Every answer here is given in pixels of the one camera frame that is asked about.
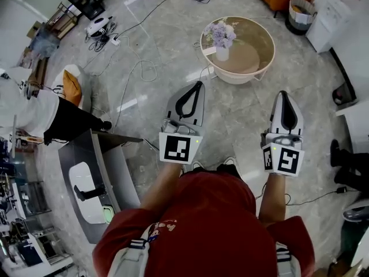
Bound grey counter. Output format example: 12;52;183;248
57;128;144;245

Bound orange cushion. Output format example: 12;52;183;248
62;69;84;107

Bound white vase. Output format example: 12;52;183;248
215;45;231;62

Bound white chair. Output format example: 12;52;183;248
53;63;93;112

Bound black cable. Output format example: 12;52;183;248
284;189;340;207

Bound white sink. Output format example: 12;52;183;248
68;162;107;224

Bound grey white basket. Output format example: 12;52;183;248
284;0;318;36

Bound grey vest strap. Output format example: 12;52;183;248
275;241;302;277
108;223;151;277

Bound round glass coffee table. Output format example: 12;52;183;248
200;16;276;85

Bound cluttered metal shelf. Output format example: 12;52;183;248
0;154;74;277

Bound small green tray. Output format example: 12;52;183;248
102;205;116;223

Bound person's left forearm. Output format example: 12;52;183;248
140;162;189;214

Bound black faucet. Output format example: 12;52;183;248
73;183;106;202

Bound person's black trousers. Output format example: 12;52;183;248
184;163;243;183

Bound person's right forearm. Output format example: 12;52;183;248
258;173;288;228

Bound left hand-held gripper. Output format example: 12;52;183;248
158;81;206;166

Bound white cabinet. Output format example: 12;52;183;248
335;99;369;155

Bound person's red shirt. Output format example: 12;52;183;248
92;170;317;277

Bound white round appliance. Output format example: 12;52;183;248
85;15;116;42

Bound wooden rack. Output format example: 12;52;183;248
46;1;80;40

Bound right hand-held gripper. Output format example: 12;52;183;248
260;90;306;178

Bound looped white cable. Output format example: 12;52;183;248
111;35;159;132

